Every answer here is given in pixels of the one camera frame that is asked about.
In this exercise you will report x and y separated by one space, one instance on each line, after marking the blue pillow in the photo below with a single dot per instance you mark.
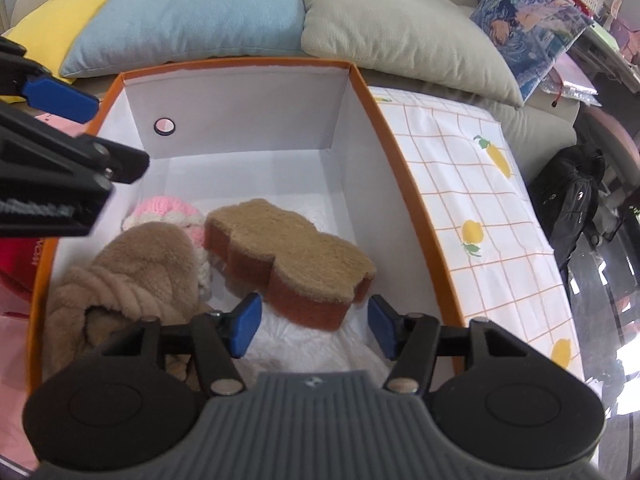
131 34

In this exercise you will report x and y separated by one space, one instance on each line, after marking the blue floral bag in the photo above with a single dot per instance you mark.
530 35

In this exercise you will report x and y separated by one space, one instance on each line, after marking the brown bear-shaped sponge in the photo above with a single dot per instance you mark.
309 277

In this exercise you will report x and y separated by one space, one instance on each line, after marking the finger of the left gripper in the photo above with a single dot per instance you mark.
24 78
30 143

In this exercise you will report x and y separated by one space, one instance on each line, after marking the red lidded candy box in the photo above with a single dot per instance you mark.
20 258

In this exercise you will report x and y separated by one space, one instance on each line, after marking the yellow pillow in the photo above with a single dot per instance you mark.
48 32

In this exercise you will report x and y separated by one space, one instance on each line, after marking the checked lemon tablecloth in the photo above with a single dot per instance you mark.
496 257

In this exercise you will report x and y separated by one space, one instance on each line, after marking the orange cardboard box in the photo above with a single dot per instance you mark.
305 134

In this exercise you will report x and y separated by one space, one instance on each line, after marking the white crinkled cloth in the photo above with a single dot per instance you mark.
282 346

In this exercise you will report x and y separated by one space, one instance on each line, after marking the black backpack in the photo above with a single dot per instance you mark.
565 197

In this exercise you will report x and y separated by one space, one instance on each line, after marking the beige sofa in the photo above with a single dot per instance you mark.
525 120

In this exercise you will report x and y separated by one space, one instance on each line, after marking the brown plush towel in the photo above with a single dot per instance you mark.
149 270

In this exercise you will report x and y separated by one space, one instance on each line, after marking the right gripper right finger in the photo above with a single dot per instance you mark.
489 393

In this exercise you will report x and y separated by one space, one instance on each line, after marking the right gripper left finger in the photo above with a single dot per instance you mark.
139 394

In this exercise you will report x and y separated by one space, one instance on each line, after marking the grey-beige pillow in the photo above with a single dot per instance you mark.
426 40

